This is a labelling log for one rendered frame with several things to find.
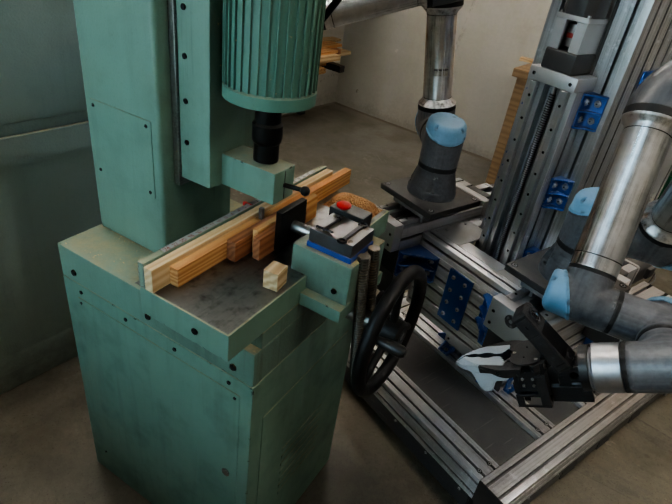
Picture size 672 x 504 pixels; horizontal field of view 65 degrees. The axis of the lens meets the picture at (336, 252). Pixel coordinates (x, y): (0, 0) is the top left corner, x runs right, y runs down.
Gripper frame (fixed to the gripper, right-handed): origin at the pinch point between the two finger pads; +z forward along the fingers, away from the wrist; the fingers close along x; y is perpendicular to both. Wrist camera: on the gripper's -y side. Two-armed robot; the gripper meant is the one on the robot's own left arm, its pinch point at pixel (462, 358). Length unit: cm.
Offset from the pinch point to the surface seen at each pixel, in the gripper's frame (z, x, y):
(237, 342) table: 31.4, -17.4, -15.1
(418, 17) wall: 117, 357, -85
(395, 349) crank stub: 10.7, -2.7, -3.8
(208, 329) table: 34.2, -19.6, -19.1
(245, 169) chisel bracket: 36, 7, -41
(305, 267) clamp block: 27.9, 3.0, -19.5
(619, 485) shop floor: -5, 81, 103
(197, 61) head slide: 35, 3, -62
